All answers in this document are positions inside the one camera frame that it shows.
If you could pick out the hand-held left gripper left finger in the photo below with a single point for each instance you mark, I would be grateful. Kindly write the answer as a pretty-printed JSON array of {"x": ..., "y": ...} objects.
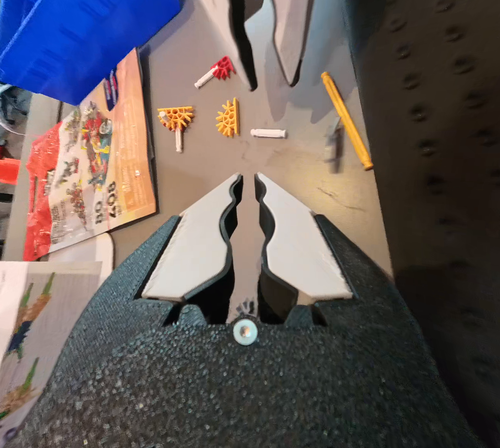
[{"x": 187, "y": 252}]

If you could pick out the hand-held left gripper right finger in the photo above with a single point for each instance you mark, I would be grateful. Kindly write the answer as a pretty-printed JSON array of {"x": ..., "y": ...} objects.
[{"x": 304, "y": 252}]

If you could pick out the red fan connector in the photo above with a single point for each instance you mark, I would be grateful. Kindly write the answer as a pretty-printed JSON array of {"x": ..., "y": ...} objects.
[{"x": 223, "y": 67}]

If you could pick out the grey snowflake connector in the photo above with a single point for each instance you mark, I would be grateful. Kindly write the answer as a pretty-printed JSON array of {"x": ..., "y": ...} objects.
[
  {"x": 246, "y": 305},
  {"x": 334, "y": 143}
]

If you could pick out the long yellow rod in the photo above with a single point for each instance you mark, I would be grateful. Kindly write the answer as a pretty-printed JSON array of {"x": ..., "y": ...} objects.
[{"x": 345, "y": 119}]

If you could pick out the yellow fan connector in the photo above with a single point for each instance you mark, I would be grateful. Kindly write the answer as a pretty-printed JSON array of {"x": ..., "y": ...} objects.
[
  {"x": 175, "y": 108},
  {"x": 228, "y": 117}
]

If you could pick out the orange toy set bag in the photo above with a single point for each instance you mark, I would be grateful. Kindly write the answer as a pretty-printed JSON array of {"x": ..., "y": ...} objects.
[{"x": 97, "y": 162}]

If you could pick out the blue plastic bin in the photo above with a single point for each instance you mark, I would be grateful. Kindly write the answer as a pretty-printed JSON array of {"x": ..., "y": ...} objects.
[{"x": 78, "y": 25}]

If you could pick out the white paper leaflet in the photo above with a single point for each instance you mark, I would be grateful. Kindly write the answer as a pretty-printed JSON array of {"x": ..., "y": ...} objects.
[{"x": 39, "y": 319}]

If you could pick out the black perforated panel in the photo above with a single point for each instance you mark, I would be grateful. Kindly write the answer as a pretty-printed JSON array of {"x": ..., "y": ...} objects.
[{"x": 429, "y": 143}]

